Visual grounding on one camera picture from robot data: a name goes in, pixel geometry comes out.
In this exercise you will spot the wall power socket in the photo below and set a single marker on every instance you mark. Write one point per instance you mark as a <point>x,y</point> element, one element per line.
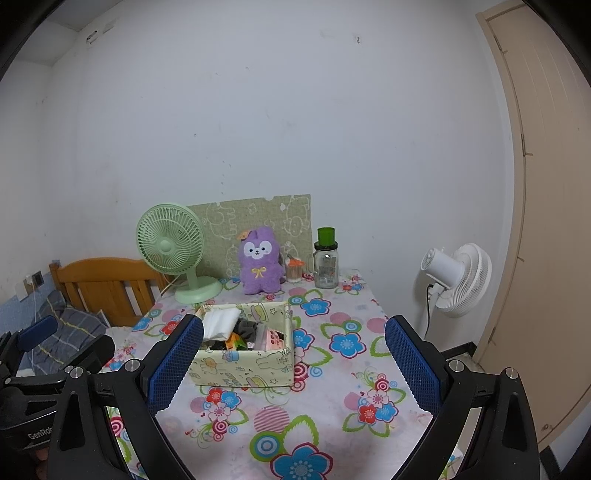
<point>34,281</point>

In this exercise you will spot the green plastic cup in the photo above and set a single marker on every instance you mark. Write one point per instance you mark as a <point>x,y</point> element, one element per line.
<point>326,235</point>

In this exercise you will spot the grey soft cloth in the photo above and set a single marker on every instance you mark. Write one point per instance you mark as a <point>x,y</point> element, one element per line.
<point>249,328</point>

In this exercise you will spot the green desk fan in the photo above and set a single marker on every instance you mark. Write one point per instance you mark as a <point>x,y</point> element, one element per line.
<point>166,244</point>

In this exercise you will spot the beige door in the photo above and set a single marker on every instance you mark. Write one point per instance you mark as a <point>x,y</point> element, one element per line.
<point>549,207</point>

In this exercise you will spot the pink soft item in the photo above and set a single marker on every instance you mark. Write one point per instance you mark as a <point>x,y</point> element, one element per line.
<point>271,339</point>

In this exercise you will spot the cartoon printed storage box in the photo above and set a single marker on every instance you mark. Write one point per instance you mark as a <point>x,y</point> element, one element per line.
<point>244,369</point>

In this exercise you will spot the clear cotton swab jar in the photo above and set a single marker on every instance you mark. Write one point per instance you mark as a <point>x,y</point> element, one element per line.
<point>293,274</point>

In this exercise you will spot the grey plaid bedding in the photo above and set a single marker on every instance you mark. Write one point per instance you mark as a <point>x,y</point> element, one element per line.
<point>74,323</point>

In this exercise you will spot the green cartoon printed board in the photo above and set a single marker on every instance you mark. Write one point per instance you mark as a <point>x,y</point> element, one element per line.
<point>217,217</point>

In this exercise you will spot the green orange soft packet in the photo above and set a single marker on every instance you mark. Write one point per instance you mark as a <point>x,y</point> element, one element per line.
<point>238,342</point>

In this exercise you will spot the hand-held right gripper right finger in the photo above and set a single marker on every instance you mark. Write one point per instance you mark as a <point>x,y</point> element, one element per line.
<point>411,364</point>

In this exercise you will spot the purple plush toy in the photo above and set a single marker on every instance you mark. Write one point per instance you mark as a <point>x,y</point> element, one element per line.
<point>261,272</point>

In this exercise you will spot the floral tablecloth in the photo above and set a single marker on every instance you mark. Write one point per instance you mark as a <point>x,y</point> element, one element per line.
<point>337,369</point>

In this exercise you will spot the white standing fan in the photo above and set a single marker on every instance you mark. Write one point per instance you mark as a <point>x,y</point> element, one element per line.
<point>461,281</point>

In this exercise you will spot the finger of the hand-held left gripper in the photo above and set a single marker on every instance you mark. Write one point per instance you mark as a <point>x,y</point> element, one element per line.
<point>39,333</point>
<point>92,353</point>

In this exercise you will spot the white cloth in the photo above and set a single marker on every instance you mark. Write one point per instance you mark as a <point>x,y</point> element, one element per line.
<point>221,323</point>

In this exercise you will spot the glass jar mug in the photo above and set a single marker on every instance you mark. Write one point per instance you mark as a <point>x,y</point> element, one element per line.
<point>326,270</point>

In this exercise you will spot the black soft item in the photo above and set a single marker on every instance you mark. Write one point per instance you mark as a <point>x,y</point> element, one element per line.
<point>216,345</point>

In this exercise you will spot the wooden bed headboard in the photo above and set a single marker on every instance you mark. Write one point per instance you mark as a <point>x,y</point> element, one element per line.
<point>106,290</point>

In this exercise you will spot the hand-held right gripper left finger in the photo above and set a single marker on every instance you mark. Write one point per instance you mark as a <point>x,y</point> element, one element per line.
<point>178,364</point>

